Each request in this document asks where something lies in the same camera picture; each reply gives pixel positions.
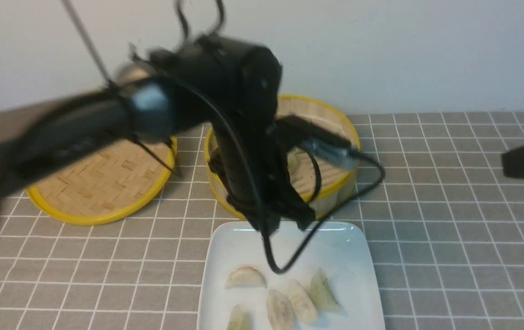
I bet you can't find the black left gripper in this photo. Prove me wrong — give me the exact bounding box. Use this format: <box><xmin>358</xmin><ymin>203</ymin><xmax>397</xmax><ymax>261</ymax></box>
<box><xmin>212</xmin><ymin>110</ymin><xmax>316</xmax><ymax>236</ymax></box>

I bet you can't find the pink dumpling steamer front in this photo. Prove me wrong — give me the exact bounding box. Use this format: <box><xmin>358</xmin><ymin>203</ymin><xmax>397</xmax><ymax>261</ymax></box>
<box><xmin>286</xmin><ymin>279</ymin><xmax>319</xmax><ymax>325</ymax></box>

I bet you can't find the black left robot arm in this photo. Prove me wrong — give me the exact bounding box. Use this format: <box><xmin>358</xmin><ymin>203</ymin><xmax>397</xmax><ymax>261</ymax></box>
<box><xmin>0</xmin><ymin>35</ymin><xmax>315</xmax><ymax>240</ymax></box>

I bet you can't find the white square plate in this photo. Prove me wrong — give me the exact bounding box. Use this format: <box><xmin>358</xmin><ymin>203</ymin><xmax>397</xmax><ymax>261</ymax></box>
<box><xmin>196</xmin><ymin>221</ymin><xmax>386</xmax><ymax>330</ymax></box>

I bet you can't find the pale white dumpling on plate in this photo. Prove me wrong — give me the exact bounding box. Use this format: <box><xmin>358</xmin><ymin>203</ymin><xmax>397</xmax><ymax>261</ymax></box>
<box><xmin>225</xmin><ymin>266</ymin><xmax>267</xmax><ymax>289</ymax></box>

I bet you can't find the green dumpling on plate right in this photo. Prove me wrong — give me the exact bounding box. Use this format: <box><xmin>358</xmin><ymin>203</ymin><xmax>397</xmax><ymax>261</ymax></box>
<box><xmin>310</xmin><ymin>268</ymin><xmax>343</xmax><ymax>313</ymax></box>

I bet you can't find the green dumpling plate bottom edge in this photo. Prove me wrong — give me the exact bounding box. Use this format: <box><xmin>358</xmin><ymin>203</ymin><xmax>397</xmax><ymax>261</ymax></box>
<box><xmin>226</xmin><ymin>305</ymin><xmax>250</xmax><ymax>330</ymax></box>

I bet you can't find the yellow rimmed bamboo steamer basket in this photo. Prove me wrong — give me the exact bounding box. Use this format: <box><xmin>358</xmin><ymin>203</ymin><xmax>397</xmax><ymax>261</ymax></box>
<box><xmin>204</xmin><ymin>95</ymin><xmax>361</xmax><ymax>221</ymax></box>

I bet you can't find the yellow rimmed bamboo steamer lid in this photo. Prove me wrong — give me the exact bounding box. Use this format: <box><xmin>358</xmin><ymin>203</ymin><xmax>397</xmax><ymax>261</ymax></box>
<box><xmin>26</xmin><ymin>137</ymin><xmax>177</xmax><ymax>226</ymax></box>

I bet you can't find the black cable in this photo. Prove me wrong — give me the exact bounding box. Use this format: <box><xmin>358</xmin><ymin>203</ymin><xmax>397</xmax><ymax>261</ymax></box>
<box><xmin>166</xmin><ymin>78</ymin><xmax>386</xmax><ymax>275</ymax></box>

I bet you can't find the black wrist camera with connector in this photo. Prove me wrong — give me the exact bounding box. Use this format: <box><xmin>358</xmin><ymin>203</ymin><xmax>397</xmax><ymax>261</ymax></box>
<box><xmin>273</xmin><ymin>115</ymin><xmax>359</xmax><ymax>171</ymax></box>

